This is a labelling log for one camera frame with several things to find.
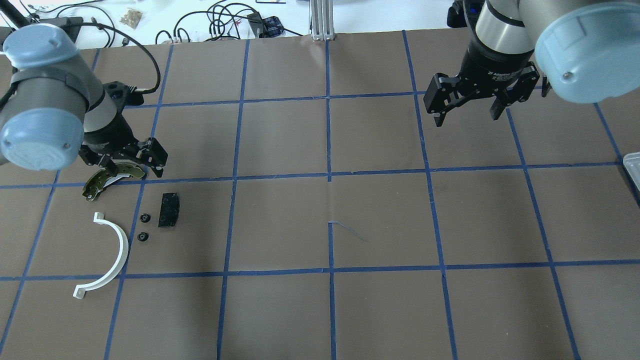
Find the black brake pad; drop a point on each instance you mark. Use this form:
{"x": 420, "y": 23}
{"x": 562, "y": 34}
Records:
{"x": 169, "y": 210}

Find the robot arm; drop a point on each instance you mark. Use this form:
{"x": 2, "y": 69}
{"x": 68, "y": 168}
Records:
{"x": 585, "y": 51}
{"x": 57, "y": 110}

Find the aluminium frame post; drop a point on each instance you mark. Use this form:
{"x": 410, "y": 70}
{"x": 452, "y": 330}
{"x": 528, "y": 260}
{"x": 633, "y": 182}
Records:
{"x": 322, "y": 20}

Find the green curved brake shoe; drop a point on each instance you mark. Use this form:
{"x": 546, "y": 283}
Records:
{"x": 102, "y": 179}

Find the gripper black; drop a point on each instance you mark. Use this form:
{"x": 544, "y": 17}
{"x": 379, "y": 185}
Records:
{"x": 486, "y": 68}
{"x": 111, "y": 135}

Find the black box on table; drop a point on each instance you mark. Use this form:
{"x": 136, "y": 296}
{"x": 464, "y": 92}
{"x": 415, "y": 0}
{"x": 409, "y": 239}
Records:
{"x": 70, "y": 25}

